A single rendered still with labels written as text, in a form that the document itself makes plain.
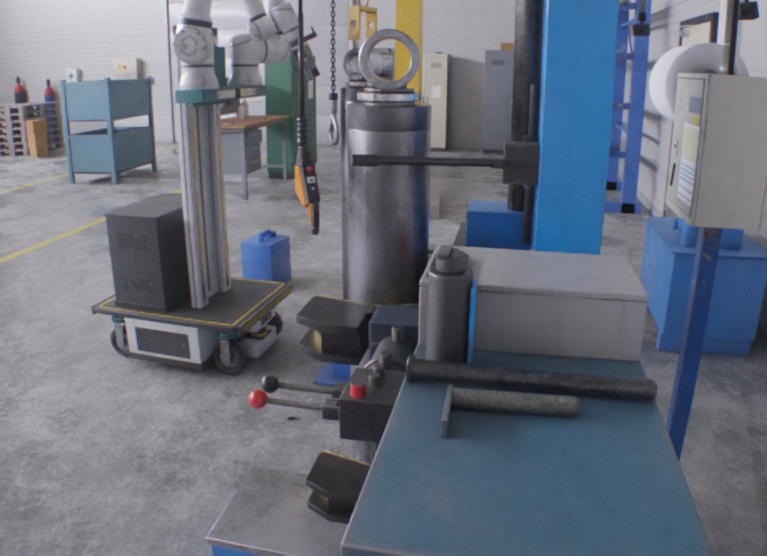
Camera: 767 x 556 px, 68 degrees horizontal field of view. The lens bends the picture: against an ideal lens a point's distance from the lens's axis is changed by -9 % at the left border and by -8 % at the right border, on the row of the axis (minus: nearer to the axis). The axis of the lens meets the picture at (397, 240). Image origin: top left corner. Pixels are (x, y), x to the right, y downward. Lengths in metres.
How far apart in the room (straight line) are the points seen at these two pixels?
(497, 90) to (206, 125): 8.72
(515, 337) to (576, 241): 0.45
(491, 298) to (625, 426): 0.33
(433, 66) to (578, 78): 10.28
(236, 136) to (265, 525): 5.87
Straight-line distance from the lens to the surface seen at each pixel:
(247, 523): 2.16
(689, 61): 2.01
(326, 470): 1.72
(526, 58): 1.66
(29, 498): 2.76
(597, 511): 0.80
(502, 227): 1.69
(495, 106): 11.66
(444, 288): 1.01
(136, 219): 3.34
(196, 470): 2.69
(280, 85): 8.85
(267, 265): 4.45
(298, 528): 2.12
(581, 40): 1.46
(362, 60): 1.53
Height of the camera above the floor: 1.56
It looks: 16 degrees down
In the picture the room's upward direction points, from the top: 1 degrees clockwise
